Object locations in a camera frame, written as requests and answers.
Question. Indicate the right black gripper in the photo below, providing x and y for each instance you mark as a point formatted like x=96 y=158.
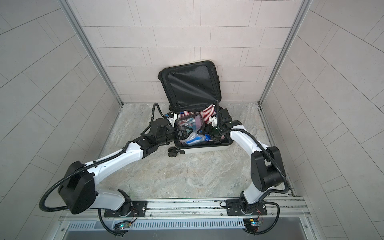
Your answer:
x=205 y=125

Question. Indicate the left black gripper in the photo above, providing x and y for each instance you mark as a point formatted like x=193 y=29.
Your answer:
x=182 y=133

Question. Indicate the clear toiletry pouch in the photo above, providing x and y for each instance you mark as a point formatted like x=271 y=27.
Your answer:
x=194 y=121

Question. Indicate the red white striped garment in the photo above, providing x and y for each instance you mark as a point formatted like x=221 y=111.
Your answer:
x=206 y=114

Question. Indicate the clear bottle blue lid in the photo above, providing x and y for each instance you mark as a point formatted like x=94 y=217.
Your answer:
x=195 y=139

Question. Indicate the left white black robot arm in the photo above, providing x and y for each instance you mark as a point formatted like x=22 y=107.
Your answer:
x=78 y=190

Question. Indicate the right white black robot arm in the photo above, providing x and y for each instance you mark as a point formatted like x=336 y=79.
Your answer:
x=267 y=173

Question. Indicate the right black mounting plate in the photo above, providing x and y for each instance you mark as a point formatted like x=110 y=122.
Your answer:
x=240 y=207

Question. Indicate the black mounting plate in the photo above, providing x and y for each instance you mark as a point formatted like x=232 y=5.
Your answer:
x=240 y=207
x=133 y=210

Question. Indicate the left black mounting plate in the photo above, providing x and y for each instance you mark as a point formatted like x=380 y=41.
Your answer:
x=133 y=210

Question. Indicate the right green circuit board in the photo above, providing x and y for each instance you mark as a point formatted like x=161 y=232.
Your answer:
x=252 y=224

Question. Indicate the green circuit board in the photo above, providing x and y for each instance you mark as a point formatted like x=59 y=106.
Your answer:
x=123 y=225
x=252 y=224

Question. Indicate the left green circuit board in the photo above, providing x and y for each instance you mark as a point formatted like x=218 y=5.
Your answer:
x=123 y=225

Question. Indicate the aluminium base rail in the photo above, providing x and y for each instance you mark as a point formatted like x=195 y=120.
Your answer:
x=192 y=219

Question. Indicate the right aluminium corner post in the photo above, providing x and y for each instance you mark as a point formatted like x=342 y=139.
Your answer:
x=304 y=7

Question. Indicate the aluminium corner post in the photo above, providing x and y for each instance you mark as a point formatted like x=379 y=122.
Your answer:
x=304 y=7
x=70 y=15

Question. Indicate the left aluminium corner post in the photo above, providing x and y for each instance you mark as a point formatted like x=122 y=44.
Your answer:
x=70 y=15

